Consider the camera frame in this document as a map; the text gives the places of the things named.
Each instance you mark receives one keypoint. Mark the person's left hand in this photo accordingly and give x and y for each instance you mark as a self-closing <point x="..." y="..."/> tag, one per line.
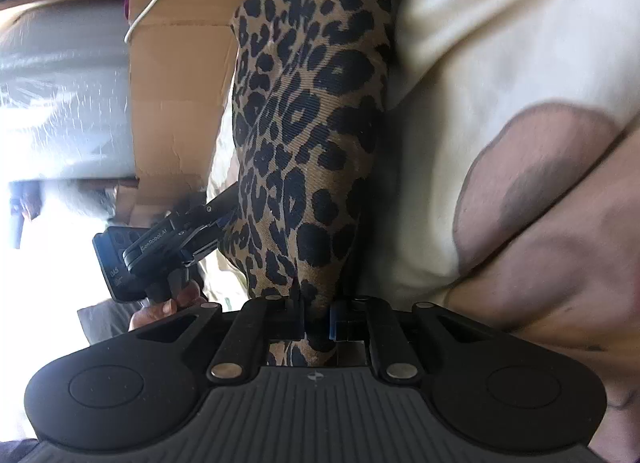
<point x="165" y="309"/>

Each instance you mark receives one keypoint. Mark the leopard print skirt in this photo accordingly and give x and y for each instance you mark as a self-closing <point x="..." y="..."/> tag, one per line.
<point x="310" y="143"/>

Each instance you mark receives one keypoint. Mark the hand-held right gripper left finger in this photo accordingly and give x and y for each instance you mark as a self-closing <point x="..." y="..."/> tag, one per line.
<point x="295" y="318"/>

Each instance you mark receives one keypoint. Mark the flat brown cardboard box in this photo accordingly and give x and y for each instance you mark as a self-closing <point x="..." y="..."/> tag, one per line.
<point x="180" y="93"/>

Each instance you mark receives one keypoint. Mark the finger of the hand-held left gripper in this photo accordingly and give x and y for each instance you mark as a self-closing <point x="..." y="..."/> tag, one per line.
<point x="212" y="242"/>
<point x="217" y="208"/>

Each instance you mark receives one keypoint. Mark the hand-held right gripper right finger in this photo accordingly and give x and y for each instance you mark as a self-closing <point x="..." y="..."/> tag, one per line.
<point x="334" y="323"/>

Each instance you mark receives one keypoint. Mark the person's left forearm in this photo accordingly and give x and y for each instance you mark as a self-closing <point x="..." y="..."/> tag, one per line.
<point x="105" y="323"/>

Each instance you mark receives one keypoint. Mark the white bear print blanket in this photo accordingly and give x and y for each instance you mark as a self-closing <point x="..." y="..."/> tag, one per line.
<point x="475" y="43"/>

